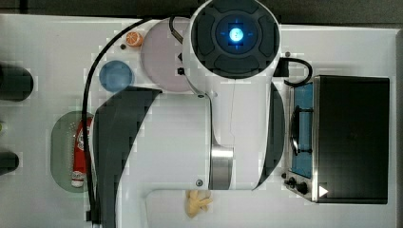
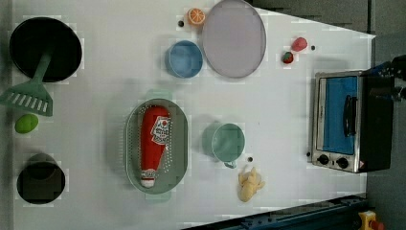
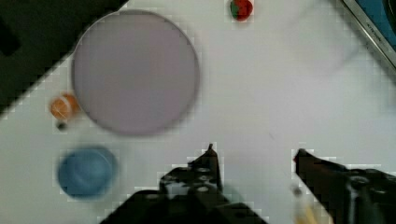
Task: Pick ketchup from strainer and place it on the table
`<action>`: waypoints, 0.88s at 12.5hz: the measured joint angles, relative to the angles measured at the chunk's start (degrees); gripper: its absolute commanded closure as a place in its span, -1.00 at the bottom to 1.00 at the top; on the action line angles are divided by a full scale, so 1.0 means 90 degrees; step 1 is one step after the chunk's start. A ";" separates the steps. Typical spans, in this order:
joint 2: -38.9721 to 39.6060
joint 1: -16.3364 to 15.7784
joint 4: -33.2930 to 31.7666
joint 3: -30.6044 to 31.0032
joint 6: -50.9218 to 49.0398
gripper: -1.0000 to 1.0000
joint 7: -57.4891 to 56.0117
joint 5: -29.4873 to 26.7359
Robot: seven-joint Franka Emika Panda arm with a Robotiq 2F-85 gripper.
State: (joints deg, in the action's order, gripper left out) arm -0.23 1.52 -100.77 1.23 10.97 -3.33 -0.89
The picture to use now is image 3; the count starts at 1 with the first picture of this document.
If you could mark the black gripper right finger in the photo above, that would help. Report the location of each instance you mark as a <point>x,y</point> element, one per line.
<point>350,196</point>

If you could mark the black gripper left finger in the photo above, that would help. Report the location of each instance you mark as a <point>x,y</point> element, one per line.
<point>186,195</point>

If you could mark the yellow plush toy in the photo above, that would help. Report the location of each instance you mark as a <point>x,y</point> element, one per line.
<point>303,209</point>

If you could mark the blue bowl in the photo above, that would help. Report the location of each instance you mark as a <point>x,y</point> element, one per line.
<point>87,173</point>

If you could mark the grey round plate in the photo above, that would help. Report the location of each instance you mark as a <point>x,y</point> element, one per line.
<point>135,73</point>

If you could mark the orange slice toy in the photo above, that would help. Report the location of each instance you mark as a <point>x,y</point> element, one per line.
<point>64,106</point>

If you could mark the silver toaster oven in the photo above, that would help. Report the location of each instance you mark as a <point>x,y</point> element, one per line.
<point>377,20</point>

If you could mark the red strawberry toy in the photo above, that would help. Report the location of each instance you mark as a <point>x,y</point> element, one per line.
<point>241,9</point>

